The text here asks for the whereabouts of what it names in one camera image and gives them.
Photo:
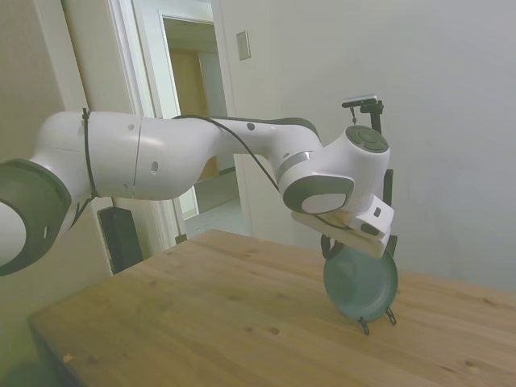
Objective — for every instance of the black camera stand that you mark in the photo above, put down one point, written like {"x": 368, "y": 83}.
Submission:
{"x": 377, "y": 119}

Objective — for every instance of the grey wall switch plate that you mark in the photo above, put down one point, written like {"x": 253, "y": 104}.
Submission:
{"x": 243, "y": 45}

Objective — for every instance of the black upright box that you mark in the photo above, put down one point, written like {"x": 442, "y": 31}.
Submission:
{"x": 121, "y": 242}

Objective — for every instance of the white door frame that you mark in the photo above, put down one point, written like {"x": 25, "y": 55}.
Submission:
{"x": 137, "y": 60}

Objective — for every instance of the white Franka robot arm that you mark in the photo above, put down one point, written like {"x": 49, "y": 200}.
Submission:
{"x": 161, "y": 161}

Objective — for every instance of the teal green plate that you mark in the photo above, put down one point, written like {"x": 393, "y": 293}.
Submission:
{"x": 359, "y": 282}

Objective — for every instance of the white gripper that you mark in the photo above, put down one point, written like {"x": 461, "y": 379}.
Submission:
{"x": 346, "y": 238}

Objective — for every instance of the grey exterior camera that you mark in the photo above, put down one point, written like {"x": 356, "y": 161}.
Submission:
{"x": 360, "y": 100}

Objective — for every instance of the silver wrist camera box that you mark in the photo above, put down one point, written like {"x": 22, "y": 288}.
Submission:
{"x": 375, "y": 219}

